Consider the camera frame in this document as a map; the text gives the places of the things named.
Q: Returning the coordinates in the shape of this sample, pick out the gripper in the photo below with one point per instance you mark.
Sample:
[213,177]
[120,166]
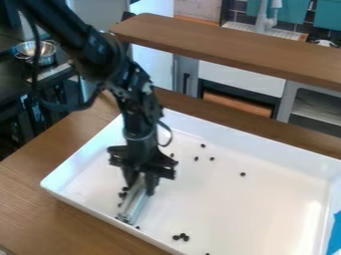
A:
[141,153]

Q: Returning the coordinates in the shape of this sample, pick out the silver sweeping tool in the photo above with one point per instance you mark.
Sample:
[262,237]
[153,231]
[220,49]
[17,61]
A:
[134,204]

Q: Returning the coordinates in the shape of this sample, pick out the pile of black bits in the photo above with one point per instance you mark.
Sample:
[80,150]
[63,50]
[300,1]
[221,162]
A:
[181,237]
[123,194]
[203,156]

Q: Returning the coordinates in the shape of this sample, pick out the white tray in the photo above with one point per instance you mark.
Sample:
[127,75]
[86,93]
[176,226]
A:
[240,205]

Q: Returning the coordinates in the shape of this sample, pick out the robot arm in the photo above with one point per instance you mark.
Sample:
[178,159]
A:
[97,53]

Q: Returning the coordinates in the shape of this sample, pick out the silver pot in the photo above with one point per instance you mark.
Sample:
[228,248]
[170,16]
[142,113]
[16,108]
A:
[36,50]

